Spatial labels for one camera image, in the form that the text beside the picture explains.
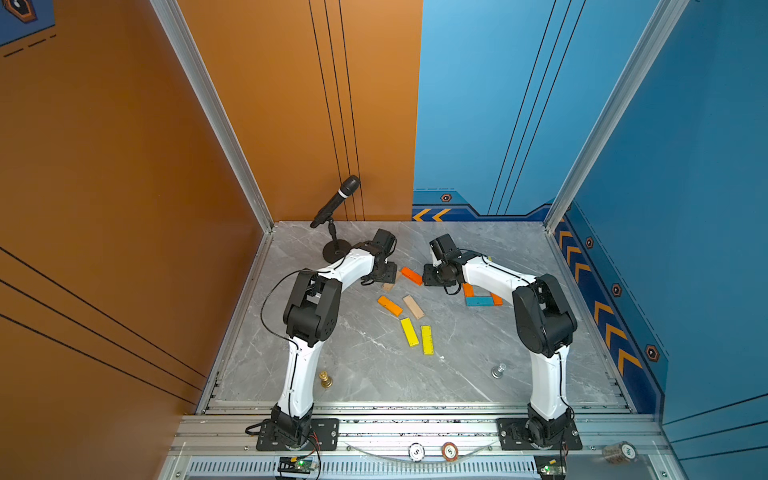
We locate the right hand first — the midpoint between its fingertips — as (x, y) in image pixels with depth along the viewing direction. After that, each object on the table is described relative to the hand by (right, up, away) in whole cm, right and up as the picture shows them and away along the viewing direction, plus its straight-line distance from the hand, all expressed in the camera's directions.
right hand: (428, 277), depth 100 cm
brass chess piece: (-30, -25, -21) cm, 44 cm away
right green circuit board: (+26, -42, -29) cm, 57 cm away
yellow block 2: (-7, -16, -9) cm, 20 cm away
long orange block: (-5, 0, +5) cm, 7 cm away
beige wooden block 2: (-5, -9, -3) cm, 11 cm away
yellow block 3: (-2, -18, -11) cm, 21 cm away
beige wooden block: (-14, -3, 0) cm, 14 cm away
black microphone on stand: (-32, +10, +6) cm, 34 cm away
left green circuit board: (-35, -42, -29) cm, 62 cm away
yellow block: (+24, +6, +9) cm, 26 cm away
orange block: (-12, -10, -4) cm, 16 cm away
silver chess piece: (+17, -24, -19) cm, 35 cm away
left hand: (-15, +2, +4) cm, 15 cm away
